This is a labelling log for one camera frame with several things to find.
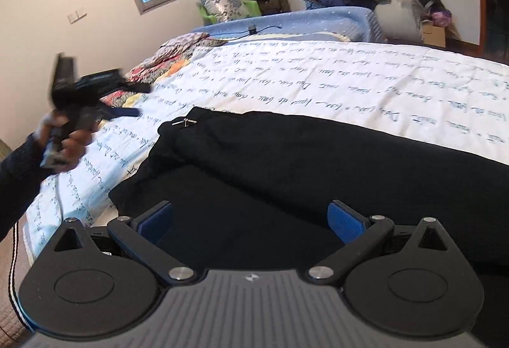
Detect purple plastic bag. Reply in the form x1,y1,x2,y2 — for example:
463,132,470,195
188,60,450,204
430,9,453,28

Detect cardboard box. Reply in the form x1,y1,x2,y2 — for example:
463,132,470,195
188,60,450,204
422,22,446,48

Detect left forearm dark sleeve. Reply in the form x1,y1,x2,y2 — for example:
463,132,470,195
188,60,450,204
0,134,52,239

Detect white script-print bed quilt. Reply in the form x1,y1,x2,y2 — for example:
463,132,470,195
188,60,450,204
23,39,508,258

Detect green plastic chair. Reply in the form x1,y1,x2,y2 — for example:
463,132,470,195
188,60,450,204
197,0,261,26

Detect light blue dotted bedding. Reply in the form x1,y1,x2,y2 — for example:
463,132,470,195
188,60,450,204
193,6,387,43

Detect black charger cable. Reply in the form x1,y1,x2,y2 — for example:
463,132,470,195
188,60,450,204
227,24,283,42

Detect black pants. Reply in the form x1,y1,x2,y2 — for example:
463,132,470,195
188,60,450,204
109,107,508,347

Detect colourful patchwork blanket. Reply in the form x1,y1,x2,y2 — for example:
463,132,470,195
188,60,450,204
123,32,227,85

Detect grey stuffed bag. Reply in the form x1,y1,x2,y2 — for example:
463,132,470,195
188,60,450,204
374,0,424,44

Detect person's left hand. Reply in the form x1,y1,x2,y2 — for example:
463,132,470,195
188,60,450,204
34,110,98,173

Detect dark brown bag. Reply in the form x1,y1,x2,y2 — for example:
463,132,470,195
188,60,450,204
253,0,291,16

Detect white wall switch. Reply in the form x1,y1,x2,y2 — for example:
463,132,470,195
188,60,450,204
67,8,87,25

